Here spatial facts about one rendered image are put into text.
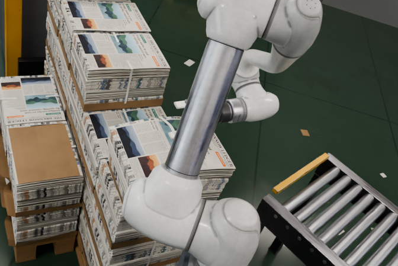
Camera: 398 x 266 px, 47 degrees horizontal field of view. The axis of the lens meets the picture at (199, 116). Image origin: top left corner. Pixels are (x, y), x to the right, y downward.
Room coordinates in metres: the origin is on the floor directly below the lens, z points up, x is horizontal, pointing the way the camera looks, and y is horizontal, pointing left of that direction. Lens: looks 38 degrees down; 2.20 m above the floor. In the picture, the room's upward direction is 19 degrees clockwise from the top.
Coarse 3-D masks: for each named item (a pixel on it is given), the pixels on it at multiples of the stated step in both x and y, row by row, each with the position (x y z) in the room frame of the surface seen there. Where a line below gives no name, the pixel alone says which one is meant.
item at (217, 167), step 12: (216, 144) 1.32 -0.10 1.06; (216, 156) 1.25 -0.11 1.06; (228, 156) 1.28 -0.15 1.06; (204, 168) 1.16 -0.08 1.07; (216, 168) 1.18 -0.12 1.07; (228, 168) 1.21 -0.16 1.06; (204, 180) 1.16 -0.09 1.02; (216, 180) 1.19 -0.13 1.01; (228, 180) 1.22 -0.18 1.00; (204, 192) 1.17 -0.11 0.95; (216, 192) 1.20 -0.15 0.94
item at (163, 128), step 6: (156, 120) 1.32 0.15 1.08; (162, 120) 1.33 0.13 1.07; (168, 120) 1.34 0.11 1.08; (156, 126) 1.29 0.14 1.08; (162, 126) 1.30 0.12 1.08; (168, 126) 1.31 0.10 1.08; (174, 126) 1.32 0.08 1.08; (162, 132) 1.26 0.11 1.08; (168, 132) 1.28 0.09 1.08; (162, 138) 1.23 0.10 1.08; (168, 138) 1.25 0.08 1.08; (168, 144) 1.22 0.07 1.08; (168, 150) 1.18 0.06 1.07
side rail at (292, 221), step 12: (264, 204) 1.37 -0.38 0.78; (276, 204) 1.37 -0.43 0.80; (264, 216) 1.36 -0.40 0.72; (276, 216) 1.33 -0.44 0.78; (288, 216) 1.33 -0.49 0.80; (276, 228) 1.32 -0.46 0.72; (288, 228) 1.29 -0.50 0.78; (300, 228) 1.29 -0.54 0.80; (288, 240) 1.28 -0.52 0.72; (300, 240) 1.25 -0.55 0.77; (312, 240) 1.25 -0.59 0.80; (300, 252) 1.24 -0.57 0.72; (312, 252) 1.22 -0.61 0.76; (324, 252) 1.21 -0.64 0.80; (312, 264) 1.20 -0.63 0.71; (324, 264) 1.18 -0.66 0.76; (336, 264) 1.17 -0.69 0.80
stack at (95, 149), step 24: (72, 96) 1.64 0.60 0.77; (72, 120) 1.63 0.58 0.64; (96, 120) 1.48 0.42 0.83; (120, 120) 1.53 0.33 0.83; (96, 144) 1.34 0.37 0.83; (96, 168) 1.28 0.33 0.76; (96, 192) 1.26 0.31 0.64; (96, 216) 1.22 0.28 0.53; (120, 216) 1.04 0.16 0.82; (96, 240) 1.18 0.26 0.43; (120, 240) 1.05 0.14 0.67; (96, 264) 1.13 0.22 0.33; (120, 264) 1.07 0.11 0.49; (144, 264) 1.14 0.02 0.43; (168, 264) 1.22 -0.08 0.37
